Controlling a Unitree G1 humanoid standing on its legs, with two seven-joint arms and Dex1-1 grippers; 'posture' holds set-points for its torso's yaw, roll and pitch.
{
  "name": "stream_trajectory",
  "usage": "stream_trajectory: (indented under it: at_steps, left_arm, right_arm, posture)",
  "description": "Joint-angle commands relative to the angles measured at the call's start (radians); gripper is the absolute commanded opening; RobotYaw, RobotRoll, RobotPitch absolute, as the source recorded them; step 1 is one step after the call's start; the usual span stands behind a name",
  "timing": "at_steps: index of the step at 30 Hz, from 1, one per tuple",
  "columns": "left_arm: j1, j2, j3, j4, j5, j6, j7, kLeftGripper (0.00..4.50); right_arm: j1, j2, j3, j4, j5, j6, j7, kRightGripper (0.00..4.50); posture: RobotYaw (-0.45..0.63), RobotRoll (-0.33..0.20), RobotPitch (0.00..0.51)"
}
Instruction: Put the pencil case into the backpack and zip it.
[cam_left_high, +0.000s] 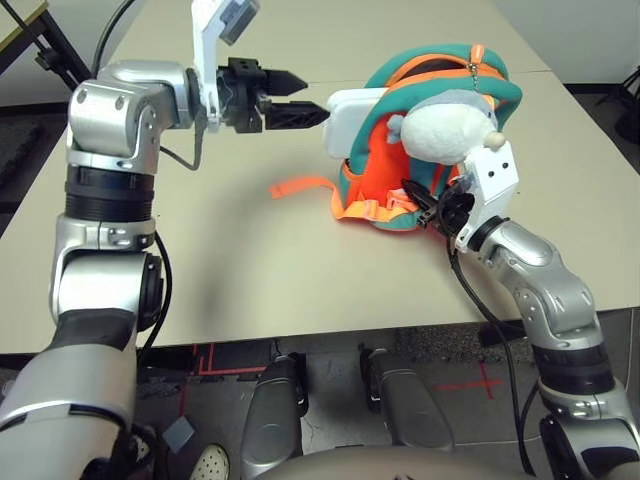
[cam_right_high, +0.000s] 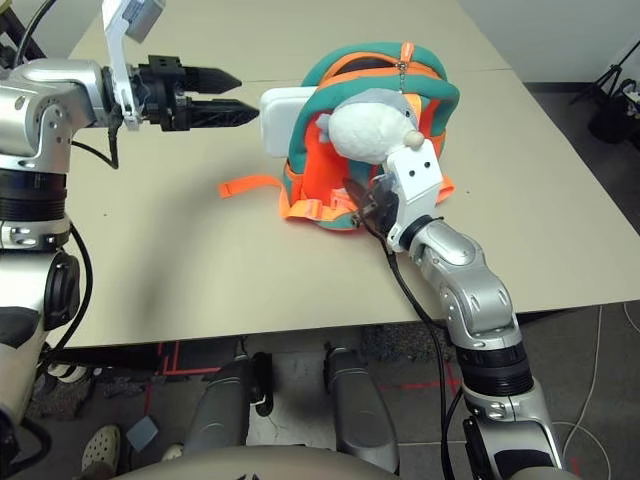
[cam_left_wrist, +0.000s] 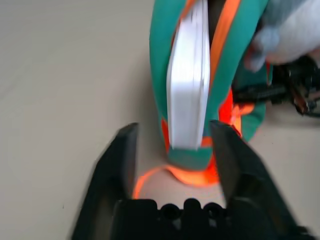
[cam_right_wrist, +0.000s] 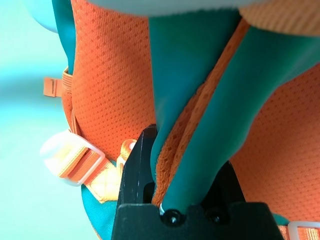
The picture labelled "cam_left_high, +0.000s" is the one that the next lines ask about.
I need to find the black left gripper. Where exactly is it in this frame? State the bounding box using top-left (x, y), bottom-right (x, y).
top-left (217, 57), bottom-right (331, 136)

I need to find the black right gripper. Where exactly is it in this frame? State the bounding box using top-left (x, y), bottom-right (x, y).
top-left (402, 178), bottom-right (475, 236)

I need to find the white pencil case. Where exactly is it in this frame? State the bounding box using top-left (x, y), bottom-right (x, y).
top-left (322, 87), bottom-right (391, 161)

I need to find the orange teal backpack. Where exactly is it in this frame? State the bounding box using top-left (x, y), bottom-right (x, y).
top-left (269, 43), bottom-right (524, 234)

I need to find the white grey plush toy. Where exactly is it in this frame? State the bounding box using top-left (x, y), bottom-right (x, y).
top-left (387, 89), bottom-right (504, 166)

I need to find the grey right robot leg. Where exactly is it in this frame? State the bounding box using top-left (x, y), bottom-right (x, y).
top-left (359, 347), bottom-right (455, 451)

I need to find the grey robot leg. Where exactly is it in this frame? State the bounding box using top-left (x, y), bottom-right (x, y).
top-left (239, 352), bottom-right (307, 476)
top-left (359, 347), bottom-right (455, 451)

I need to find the grey left robot leg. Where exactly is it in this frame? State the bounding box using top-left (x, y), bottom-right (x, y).
top-left (239, 352), bottom-right (307, 476)

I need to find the grey robot torso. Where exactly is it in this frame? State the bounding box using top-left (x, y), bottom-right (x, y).
top-left (259, 444), bottom-right (501, 480)

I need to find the black floor mat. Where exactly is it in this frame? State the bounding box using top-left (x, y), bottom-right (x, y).
top-left (0, 117), bottom-right (49, 186)

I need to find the black framed side table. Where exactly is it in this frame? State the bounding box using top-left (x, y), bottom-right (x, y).
top-left (0, 0), bottom-right (94, 94)

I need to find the white perforated shoe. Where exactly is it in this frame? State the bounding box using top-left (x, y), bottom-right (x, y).
top-left (192, 443), bottom-right (231, 480)

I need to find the grey square floor pedal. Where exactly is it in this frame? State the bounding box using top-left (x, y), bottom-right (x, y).
top-left (160, 415), bottom-right (195, 450)

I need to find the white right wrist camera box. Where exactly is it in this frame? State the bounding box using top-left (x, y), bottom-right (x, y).
top-left (454, 142), bottom-right (519, 254)

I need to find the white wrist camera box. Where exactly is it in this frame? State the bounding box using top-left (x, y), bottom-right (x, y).
top-left (454, 142), bottom-right (519, 254)
top-left (191, 0), bottom-right (262, 134)

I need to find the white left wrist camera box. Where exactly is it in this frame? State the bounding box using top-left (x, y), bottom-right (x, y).
top-left (191, 0), bottom-right (262, 134)

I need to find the silver ball chain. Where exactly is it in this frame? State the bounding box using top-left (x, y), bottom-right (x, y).
top-left (468, 44), bottom-right (482, 95)

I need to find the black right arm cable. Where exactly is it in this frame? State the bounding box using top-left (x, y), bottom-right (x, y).
top-left (447, 239), bottom-right (539, 476)

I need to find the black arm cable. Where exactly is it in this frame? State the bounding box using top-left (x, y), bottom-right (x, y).
top-left (92, 0), bottom-right (206, 366)
top-left (447, 239), bottom-right (539, 476)

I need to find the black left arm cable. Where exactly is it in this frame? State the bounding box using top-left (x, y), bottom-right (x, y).
top-left (92, 0), bottom-right (206, 366)

